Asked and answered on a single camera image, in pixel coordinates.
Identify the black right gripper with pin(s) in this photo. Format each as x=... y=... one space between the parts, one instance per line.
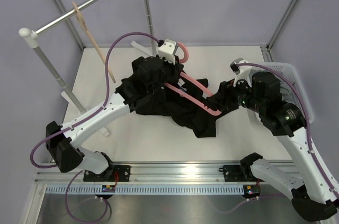
x=226 y=89

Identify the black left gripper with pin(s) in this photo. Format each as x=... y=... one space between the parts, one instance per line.
x=175 y=69

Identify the black shirt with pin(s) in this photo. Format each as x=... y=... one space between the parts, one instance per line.
x=164 y=102

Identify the pink plastic hanger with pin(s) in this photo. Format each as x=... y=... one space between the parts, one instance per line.
x=190 y=88

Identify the beige plastic hanger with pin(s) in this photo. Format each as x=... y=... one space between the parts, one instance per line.
x=85 y=29

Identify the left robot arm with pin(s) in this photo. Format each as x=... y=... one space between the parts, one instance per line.
x=65 y=141

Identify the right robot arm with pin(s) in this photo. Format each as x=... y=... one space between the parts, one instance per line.
x=313 y=195

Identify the white plastic basket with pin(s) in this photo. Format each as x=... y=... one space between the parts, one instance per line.
x=290 y=74

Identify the metal clothes rack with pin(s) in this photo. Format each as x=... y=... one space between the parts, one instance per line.
x=30 y=37

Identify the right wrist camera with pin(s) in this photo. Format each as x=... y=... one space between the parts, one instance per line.
x=242 y=71

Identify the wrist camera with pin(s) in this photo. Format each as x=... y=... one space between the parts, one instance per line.
x=242 y=71
x=167 y=50

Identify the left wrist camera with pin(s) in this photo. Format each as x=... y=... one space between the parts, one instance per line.
x=167 y=50

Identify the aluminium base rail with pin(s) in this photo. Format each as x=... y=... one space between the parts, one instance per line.
x=164 y=172

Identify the white slotted cable duct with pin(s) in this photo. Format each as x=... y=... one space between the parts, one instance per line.
x=125 y=189

